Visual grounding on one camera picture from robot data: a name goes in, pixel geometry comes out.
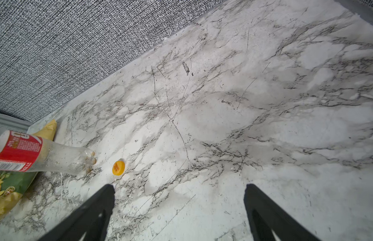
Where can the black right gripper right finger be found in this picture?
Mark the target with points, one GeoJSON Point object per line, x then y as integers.
{"type": "Point", "coordinates": [267, 220]}

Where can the yellow green chips bag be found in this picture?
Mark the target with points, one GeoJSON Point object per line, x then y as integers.
{"type": "Point", "coordinates": [13, 185]}

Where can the yellow bottle cap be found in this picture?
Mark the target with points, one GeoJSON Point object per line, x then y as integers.
{"type": "Point", "coordinates": [118, 168]}

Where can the clear bottle red label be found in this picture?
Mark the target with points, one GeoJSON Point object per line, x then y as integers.
{"type": "Point", "coordinates": [21, 152]}

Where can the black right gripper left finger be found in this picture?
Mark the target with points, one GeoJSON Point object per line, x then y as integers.
{"type": "Point", "coordinates": [89, 222]}

